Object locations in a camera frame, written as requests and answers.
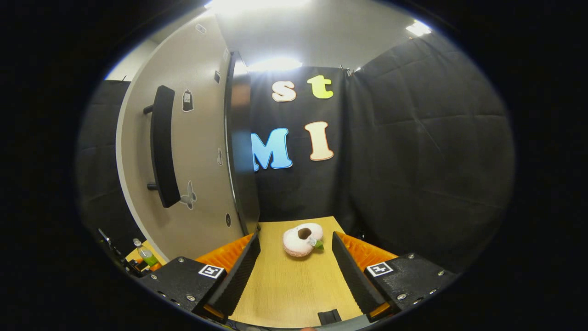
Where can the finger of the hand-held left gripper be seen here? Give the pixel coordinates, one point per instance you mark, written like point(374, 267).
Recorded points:
point(156, 267)

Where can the large ceiling light panel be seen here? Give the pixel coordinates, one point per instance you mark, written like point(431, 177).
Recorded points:
point(257, 5)

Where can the clear bottle green label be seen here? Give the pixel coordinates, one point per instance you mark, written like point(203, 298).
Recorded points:
point(148, 257)

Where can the black backdrop cloth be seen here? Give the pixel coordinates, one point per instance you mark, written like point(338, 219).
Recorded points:
point(413, 161)

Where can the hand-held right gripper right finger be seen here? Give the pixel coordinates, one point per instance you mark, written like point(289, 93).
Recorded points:
point(351, 276)

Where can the white cabinet door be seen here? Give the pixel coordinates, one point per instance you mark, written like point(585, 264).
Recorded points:
point(202, 138)

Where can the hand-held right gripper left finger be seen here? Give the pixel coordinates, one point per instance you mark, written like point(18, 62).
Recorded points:
point(239, 276)

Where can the pink plush toy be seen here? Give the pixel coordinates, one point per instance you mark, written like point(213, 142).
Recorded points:
point(296, 244)

